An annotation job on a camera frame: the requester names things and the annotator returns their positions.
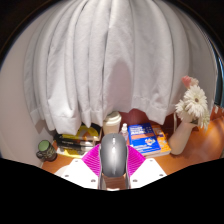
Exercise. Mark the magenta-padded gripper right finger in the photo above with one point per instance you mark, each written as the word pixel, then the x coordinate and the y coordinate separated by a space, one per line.
pixel 146 171

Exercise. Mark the white lidded cup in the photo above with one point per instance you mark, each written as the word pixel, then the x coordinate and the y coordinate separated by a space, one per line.
pixel 111 123

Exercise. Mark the blue book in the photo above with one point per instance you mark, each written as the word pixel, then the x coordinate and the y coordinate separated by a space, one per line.
pixel 141 136

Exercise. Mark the small clear bottle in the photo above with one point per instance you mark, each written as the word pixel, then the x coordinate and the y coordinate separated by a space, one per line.
pixel 124 131

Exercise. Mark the green mug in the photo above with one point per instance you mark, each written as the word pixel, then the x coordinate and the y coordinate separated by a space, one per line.
pixel 46 150

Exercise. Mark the white daisy flower bunch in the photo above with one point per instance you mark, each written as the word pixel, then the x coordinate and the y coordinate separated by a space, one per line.
pixel 195 103

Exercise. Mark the window pane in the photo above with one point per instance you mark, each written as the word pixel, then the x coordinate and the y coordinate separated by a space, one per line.
pixel 220 73

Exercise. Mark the white and yellow book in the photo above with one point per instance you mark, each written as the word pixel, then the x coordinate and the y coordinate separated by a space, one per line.
pixel 71 151

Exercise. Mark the white ceramic vase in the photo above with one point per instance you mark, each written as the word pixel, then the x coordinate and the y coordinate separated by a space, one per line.
pixel 180 140

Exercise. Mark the dark grey computer mouse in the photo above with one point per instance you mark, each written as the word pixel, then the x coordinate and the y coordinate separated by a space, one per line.
pixel 114 155

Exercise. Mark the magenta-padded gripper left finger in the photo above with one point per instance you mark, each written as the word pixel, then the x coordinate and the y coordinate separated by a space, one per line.
pixel 81 171

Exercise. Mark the white curtain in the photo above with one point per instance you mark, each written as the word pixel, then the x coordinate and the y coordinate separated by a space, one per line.
pixel 110 56

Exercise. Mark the yellow and black book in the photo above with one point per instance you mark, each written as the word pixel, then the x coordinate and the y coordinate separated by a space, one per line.
pixel 90 131

